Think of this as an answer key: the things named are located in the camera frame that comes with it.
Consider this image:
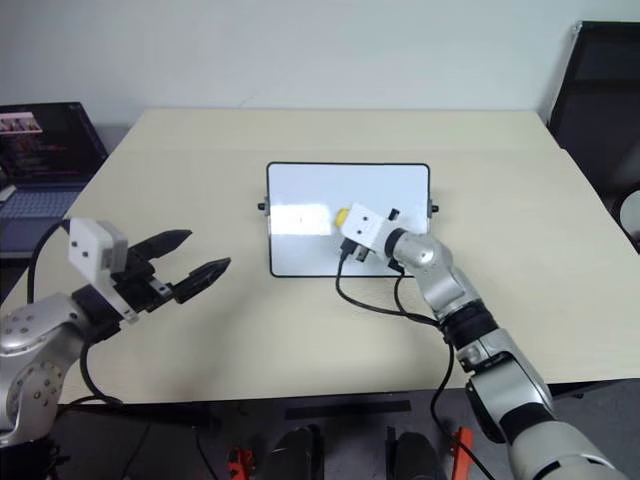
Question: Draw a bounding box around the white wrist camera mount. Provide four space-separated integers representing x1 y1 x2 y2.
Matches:
339 202 397 250
68 217 139 324

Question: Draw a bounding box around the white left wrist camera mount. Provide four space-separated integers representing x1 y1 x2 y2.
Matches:
68 217 139 324

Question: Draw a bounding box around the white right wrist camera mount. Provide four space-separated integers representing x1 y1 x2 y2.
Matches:
339 202 397 250

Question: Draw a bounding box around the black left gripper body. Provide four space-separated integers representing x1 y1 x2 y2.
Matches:
110 251 177 315

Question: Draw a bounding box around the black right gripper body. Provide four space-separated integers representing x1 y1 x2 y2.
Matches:
341 206 403 265

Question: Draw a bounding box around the open laptop computer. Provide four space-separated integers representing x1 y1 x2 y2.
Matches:
0 102 109 259

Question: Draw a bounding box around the red clamp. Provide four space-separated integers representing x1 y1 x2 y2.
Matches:
449 424 474 480
227 447 254 480

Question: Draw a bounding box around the white round object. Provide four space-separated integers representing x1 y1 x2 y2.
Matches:
619 188 640 251

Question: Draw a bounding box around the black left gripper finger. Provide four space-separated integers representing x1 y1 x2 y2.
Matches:
172 256 233 305
128 229 194 262

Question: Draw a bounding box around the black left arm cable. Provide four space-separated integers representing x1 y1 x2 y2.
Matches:
27 218 124 406

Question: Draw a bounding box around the black-framed tabletop whiteboard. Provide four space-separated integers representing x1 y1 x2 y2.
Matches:
257 160 441 279

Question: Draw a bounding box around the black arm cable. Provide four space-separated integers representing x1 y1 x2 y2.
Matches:
333 239 494 480
27 218 124 406

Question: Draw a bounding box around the black flat strip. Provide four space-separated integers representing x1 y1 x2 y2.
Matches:
284 398 412 420

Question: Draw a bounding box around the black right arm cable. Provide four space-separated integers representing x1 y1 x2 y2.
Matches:
333 239 494 480

